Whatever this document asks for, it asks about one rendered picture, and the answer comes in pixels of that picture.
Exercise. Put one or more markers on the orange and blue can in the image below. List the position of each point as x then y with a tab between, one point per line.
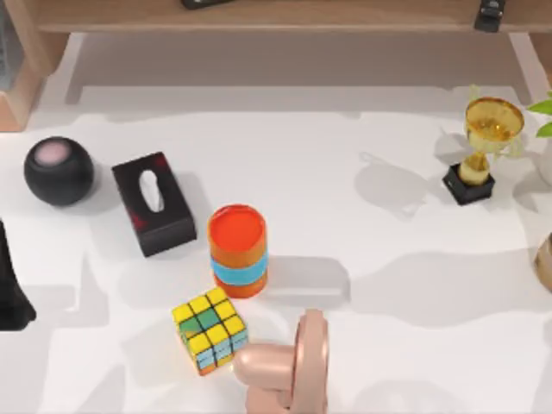
238	254

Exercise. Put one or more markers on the black tissue box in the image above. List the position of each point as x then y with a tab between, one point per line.
153	207

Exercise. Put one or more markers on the colourful puzzle cube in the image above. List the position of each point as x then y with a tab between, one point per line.
211	330

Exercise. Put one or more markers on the wooden shelf unit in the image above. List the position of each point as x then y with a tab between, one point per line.
259	17

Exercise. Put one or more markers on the black flat device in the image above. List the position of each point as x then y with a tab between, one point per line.
202	3

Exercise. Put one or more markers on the gold trophy with black base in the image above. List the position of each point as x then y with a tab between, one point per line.
485	146

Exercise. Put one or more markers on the black round speaker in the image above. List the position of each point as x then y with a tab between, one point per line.
58	172

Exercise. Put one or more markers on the round brown basket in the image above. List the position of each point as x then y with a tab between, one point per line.
544	263

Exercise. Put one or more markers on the green plant in white pot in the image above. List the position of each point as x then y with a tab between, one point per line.
544	142

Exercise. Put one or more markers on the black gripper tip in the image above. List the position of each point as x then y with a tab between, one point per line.
10	289

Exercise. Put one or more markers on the black stapler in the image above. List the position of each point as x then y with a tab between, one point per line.
489	15

